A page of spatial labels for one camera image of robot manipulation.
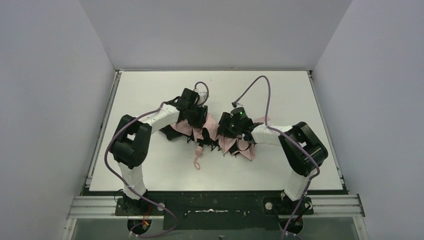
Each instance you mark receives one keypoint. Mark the pink and black folding umbrella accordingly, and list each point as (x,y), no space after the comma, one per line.
(208,135)

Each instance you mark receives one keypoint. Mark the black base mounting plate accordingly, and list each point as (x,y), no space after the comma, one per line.
(268,210)

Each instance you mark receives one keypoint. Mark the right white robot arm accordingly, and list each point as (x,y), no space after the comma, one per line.
(304,151)

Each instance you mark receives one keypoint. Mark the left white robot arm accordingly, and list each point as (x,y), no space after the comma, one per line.
(130,143)

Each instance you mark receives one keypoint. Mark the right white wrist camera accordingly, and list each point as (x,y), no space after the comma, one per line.
(237,105)

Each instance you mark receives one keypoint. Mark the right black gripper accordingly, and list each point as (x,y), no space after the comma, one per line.
(224,126)

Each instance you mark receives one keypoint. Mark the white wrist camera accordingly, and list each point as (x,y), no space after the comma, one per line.
(203,97)
(237,105)

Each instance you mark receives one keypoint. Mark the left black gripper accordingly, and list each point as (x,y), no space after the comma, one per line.
(197,124)

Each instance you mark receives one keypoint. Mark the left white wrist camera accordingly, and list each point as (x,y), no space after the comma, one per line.
(203,97)

